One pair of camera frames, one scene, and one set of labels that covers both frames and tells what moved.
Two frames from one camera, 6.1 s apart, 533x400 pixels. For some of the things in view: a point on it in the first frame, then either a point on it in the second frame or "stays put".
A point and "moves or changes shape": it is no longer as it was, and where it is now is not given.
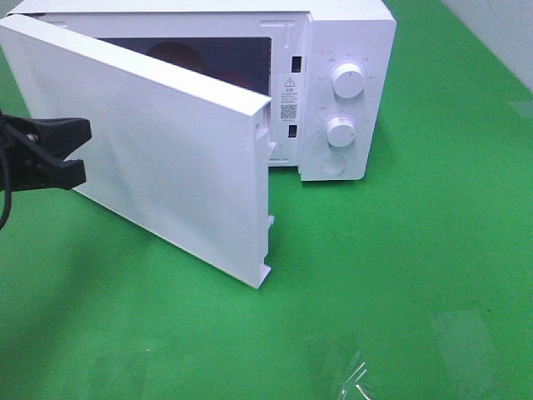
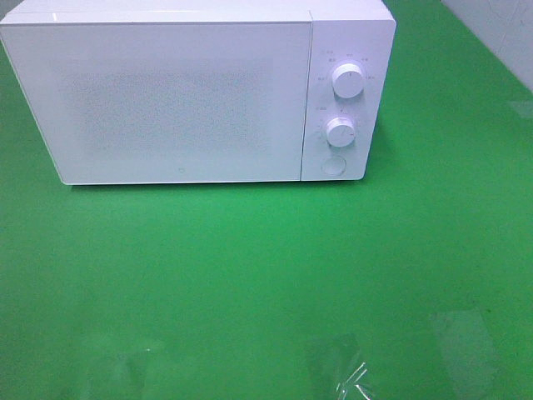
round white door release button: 333,164 stays put
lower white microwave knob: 341,132 stays put
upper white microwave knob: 347,80 stays put
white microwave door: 181,151 moves or changes shape
